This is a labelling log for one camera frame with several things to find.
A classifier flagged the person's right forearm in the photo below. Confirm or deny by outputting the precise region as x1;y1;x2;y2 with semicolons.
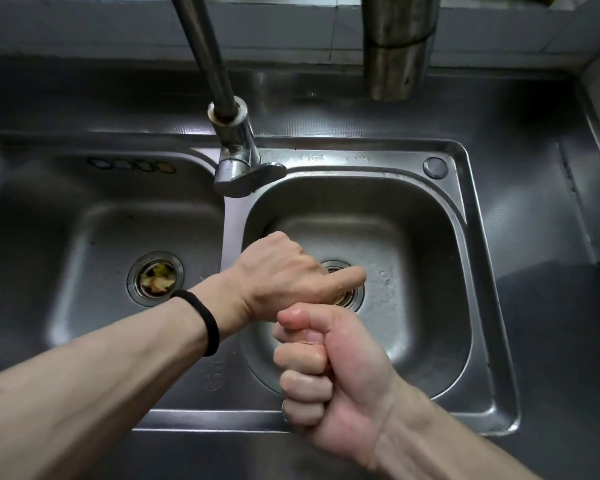
369;380;546;480

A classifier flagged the stainless steel double sink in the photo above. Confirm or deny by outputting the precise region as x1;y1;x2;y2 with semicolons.
0;130;522;438

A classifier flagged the black hair band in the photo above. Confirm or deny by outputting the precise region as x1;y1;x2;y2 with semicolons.
171;290;221;357

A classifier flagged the steel drain strainer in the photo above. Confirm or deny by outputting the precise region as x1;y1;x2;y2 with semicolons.
320;260;366;311

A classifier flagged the person's left hand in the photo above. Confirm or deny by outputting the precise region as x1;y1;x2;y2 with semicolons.
226;231;368;336

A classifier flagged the person's right hand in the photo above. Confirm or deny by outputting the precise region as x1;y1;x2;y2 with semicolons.
272;302;407;471

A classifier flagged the chrome kitchen faucet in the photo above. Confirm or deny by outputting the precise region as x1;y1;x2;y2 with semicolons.
168;0;287;198

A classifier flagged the drain strainer with food scraps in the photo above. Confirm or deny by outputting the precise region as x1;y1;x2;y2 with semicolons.
126;251;185;308

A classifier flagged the steel cylindrical container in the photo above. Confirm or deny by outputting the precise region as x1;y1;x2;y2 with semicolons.
361;0;442;102

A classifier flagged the person's left forearm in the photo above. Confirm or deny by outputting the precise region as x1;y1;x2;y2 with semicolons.
0;273;242;480

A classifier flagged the round steel sink hole cap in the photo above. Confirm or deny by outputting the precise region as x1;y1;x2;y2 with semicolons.
422;156;450;179

